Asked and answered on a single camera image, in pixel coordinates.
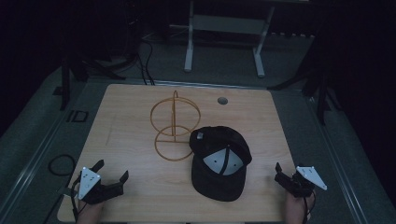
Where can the person's right hand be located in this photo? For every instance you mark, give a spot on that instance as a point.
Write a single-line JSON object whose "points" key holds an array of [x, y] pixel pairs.
{"points": [[294, 208]]}

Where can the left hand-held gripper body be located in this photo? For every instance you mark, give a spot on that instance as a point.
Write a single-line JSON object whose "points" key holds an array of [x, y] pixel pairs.
{"points": [[88, 182]]}

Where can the grey table grommet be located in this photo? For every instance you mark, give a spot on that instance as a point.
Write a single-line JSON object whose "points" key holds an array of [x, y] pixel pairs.
{"points": [[222, 100]]}

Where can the black baseball cap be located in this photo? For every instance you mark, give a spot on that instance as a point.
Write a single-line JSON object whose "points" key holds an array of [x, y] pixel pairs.
{"points": [[218, 138]]}

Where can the white metal frame stand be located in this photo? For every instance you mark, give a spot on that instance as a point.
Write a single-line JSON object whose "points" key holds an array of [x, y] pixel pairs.
{"points": [[224, 24]]}

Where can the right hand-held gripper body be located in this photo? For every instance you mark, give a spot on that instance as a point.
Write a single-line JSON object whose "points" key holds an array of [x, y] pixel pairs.
{"points": [[306, 179]]}

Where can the person's left hand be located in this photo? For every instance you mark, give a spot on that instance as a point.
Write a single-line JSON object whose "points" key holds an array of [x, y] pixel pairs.
{"points": [[90, 213]]}

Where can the black tripod stand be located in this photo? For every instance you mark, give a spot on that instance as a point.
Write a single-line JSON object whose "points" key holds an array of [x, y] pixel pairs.
{"points": [[65, 84], [322, 99]]}

